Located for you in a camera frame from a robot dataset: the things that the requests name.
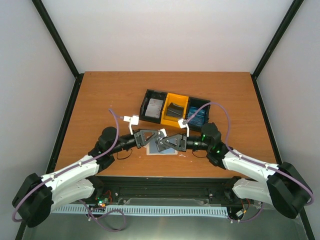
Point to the black left card bin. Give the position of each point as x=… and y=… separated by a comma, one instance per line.
x=148, y=95

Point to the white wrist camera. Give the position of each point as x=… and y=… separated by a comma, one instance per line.
x=132, y=121
x=183, y=124

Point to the black frame post right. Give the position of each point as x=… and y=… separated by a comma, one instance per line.
x=283, y=26

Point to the black right card bin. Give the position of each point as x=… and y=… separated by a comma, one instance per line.
x=197, y=102

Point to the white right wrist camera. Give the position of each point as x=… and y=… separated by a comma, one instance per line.
x=183, y=124

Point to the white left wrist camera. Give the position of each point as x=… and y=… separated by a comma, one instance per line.
x=132, y=121

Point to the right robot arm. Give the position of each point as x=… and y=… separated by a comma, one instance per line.
x=250, y=170

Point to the white card stack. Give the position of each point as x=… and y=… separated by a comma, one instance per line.
x=154, y=108

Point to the black frame post left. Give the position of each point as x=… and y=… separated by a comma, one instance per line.
x=49, y=24

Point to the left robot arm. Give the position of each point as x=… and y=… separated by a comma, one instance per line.
x=70, y=175

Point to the black frame post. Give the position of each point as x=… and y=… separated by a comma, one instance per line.
x=283, y=26
x=49, y=24

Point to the black card bin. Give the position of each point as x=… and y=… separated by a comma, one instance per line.
x=148, y=95
x=197, y=102

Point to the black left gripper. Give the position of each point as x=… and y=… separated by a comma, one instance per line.
x=140, y=138

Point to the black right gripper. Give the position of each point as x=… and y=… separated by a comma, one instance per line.
x=179, y=141

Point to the blue card stack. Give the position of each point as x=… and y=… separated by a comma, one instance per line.
x=199, y=119

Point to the yellow middle card bin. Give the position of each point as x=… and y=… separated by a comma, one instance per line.
x=181, y=100

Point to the light blue cable duct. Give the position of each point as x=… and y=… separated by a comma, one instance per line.
x=147, y=211

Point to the black card stack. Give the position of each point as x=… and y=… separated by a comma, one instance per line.
x=174, y=110

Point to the black front frame rail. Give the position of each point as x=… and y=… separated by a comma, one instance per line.
x=116, y=191

